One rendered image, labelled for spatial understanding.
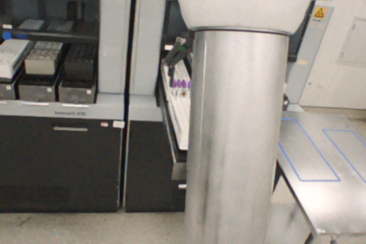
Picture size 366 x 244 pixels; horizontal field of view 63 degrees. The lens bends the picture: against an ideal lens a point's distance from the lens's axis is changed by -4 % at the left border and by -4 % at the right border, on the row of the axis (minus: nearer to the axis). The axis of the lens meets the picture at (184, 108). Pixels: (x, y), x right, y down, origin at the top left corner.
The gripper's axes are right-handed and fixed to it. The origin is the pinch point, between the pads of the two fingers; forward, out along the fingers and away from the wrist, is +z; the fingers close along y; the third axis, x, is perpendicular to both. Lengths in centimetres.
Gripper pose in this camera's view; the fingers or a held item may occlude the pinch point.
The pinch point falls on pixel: (190, 83)
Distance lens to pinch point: 104.1
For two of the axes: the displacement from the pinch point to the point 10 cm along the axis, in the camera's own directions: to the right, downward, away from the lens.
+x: -1.6, -5.3, 8.3
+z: -1.6, 8.4, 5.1
